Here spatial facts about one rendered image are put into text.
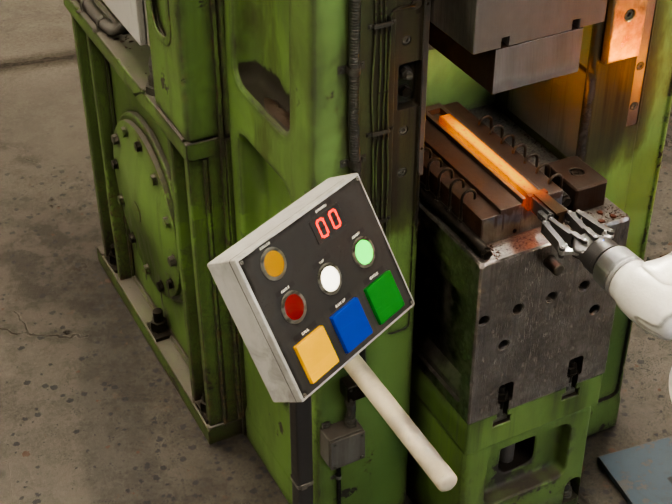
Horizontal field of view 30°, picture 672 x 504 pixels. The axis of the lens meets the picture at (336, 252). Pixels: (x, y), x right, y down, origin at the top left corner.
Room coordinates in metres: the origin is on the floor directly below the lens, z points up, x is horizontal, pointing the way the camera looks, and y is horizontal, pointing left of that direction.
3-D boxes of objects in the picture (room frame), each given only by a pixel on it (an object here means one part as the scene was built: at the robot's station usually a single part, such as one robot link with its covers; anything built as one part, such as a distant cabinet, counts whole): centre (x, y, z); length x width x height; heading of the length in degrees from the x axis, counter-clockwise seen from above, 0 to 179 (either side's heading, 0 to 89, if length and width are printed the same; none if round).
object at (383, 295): (1.80, -0.09, 1.01); 0.07 x 0.05 x 0.07; 142
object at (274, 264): (1.70, 0.11, 1.16); 0.05 x 0.03 x 0.04; 117
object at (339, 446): (2.07, -0.01, 0.36); 0.09 x 0.07 x 0.12; 117
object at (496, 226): (2.32, -0.29, 0.96); 0.42 x 0.20 x 0.09; 27
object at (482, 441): (2.35, -0.33, 0.23); 0.55 x 0.37 x 0.47; 27
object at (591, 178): (2.27, -0.52, 0.95); 0.12 x 0.08 x 0.06; 27
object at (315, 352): (1.65, 0.04, 1.01); 0.07 x 0.05 x 0.07; 142
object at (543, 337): (2.35, -0.33, 0.69); 0.56 x 0.38 x 0.45; 27
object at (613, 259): (1.89, -0.54, 1.00); 0.09 x 0.06 x 0.09; 117
